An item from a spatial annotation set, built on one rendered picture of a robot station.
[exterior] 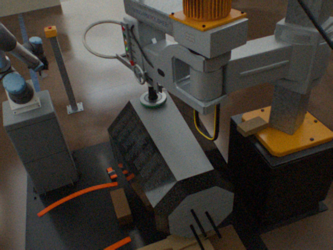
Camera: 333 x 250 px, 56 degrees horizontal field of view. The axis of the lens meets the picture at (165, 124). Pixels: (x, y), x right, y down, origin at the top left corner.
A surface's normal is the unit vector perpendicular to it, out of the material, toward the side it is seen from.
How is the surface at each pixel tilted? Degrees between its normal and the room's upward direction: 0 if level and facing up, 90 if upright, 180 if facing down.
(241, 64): 90
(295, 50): 90
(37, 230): 0
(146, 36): 90
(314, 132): 0
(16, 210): 0
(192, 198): 90
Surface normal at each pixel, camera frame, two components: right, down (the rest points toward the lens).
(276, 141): -0.07, -0.78
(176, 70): 0.57, 0.47
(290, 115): -0.66, 0.51
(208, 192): 0.34, 0.56
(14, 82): 0.28, -0.15
